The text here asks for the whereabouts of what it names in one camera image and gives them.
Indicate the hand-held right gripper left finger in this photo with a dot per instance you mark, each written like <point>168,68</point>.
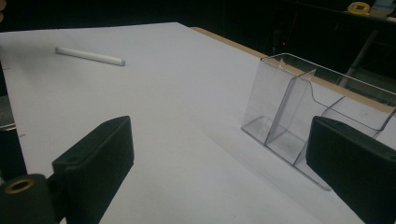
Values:
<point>96,161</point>

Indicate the clear acrylic pen holder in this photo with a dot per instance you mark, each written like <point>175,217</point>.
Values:
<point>267,93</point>

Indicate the white metal frame stand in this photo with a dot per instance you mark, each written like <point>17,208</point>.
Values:
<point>358,59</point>

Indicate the white pen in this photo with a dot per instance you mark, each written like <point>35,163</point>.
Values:
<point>90,56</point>

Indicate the yellow tape roll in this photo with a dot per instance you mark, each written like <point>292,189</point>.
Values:
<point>358,7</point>

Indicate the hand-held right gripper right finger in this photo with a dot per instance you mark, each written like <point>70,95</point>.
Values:
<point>358,168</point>

